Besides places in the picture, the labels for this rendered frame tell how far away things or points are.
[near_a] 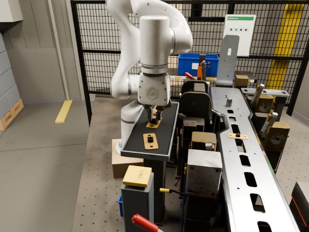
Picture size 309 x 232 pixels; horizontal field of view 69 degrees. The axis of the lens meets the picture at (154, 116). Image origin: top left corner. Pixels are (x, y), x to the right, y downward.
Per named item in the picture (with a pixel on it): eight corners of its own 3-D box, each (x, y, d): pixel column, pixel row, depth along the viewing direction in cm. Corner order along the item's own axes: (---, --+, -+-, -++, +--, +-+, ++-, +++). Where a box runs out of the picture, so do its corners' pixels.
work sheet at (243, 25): (248, 56, 179) (257, 14, 165) (220, 55, 182) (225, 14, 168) (248, 56, 181) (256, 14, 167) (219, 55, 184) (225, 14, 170)
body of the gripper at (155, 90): (134, 71, 68) (136, 105, 73) (168, 73, 66) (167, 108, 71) (142, 65, 74) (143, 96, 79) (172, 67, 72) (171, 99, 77)
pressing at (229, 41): (232, 84, 163) (240, 35, 148) (215, 84, 165) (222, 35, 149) (231, 84, 163) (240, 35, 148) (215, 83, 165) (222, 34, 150)
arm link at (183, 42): (169, 1, 85) (190, 60, 70) (128, 1, 82) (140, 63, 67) (174, -24, 77) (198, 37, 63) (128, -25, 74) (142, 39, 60)
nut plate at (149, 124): (157, 129, 74) (157, 125, 74) (145, 127, 75) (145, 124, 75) (162, 117, 82) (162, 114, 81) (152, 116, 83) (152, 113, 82)
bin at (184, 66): (217, 76, 171) (219, 59, 165) (177, 74, 176) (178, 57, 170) (215, 70, 186) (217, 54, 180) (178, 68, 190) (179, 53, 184)
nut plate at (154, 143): (158, 149, 64) (158, 145, 64) (145, 150, 64) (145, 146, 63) (154, 134, 72) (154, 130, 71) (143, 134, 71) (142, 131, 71)
